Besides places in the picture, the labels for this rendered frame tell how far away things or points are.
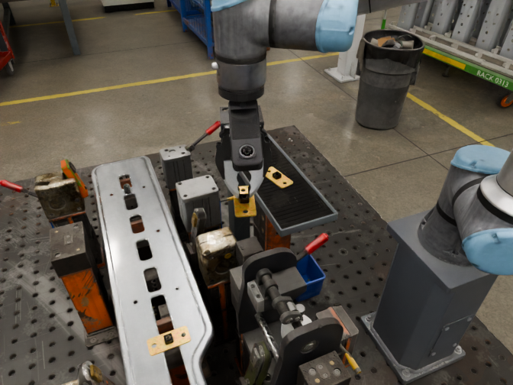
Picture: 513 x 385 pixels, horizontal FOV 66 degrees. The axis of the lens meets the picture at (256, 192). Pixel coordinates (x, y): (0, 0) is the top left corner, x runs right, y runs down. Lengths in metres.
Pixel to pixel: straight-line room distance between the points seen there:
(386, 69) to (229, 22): 2.84
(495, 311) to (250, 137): 2.01
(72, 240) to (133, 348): 0.34
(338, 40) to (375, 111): 3.00
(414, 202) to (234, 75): 2.41
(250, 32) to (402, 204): 2.39
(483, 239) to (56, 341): 1.11
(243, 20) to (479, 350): 1.10
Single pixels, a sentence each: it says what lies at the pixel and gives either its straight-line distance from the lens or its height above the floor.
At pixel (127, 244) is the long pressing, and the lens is 1.07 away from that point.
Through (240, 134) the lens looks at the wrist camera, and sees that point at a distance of 0.59.
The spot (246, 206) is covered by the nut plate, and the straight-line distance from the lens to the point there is 0.71.
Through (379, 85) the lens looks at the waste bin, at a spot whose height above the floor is 0.41.
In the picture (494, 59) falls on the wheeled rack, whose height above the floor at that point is 0.28.
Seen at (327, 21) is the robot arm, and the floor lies 1.59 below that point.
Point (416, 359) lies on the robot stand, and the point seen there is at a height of 0.78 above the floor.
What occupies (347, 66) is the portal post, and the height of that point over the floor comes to 0.13.
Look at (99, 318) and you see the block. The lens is 1.25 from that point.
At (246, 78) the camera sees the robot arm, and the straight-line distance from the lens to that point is 0.59.
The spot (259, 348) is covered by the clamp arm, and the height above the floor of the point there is 1.10.
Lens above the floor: 1.74
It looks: 39 degrees down
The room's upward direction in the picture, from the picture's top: straight up
